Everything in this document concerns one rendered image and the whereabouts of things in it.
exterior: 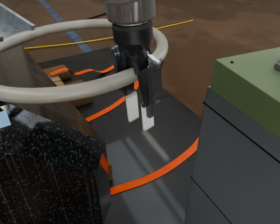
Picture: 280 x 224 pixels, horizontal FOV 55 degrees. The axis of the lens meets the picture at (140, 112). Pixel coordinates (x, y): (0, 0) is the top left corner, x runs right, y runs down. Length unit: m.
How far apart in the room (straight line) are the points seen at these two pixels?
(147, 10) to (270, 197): 0.55
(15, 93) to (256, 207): 0.67
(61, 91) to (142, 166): 1.15
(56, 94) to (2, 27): 0.51
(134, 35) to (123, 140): 1.32
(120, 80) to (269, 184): 0.46
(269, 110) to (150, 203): 0.93
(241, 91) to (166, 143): 1.10
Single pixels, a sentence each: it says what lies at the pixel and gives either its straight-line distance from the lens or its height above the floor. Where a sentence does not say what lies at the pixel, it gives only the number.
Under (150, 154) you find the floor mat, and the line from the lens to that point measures 1.67.
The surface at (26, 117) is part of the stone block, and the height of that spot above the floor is 0.78.
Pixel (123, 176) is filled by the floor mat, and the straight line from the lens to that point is 1.56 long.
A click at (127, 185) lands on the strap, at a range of 1.51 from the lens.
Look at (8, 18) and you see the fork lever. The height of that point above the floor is 0.93.
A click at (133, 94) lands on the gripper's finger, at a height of 0.87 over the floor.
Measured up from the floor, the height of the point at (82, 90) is 0.94.
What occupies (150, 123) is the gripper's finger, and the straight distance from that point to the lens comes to 0.60.
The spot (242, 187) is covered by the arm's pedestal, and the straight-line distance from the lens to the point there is 0.85.
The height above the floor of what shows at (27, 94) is 0.94.
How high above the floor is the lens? 1.20
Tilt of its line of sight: 36 degrees down
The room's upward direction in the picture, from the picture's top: straight up
